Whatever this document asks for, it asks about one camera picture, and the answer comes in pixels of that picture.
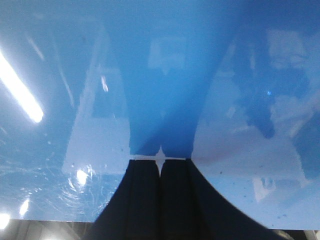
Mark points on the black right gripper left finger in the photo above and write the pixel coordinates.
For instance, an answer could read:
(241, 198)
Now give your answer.
(133, 211)

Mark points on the blue door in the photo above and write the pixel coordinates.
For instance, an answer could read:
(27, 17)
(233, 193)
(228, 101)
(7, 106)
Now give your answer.
(87, 85)

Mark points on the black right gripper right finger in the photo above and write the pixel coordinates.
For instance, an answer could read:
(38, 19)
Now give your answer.
(192, 209)

